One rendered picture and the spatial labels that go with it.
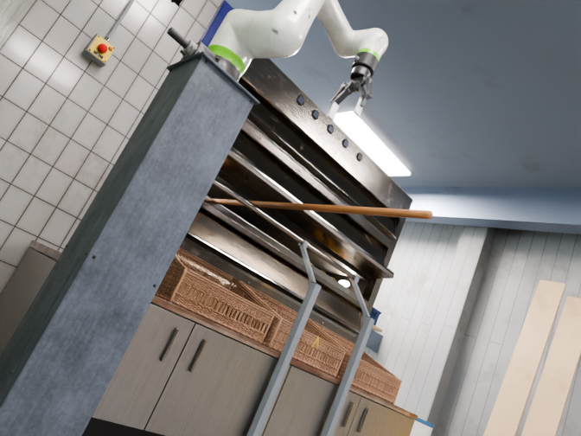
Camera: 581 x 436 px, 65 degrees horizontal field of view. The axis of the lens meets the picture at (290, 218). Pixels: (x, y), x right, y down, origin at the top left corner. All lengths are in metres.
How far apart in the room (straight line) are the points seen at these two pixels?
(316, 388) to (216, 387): 0.61
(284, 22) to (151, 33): 1.29
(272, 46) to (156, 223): 0.59
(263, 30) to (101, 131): 1.20
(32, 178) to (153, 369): 0.98
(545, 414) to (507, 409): 0.30
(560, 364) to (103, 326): 4.13
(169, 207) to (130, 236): 0.12
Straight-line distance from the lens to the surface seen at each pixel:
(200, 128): 1.28
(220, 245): 2.61
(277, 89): 2.90
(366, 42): 1.93
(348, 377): 2.60
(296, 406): 2.47
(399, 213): 1.66
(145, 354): 1.93
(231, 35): 1.45
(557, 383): 4.71
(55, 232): 2.30
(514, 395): 4.72
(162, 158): 1.22
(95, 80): 2.39
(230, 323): 2.14
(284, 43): 1.36
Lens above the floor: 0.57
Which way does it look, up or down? 16 degrees up
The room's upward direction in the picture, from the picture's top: 24 degrees clockwise
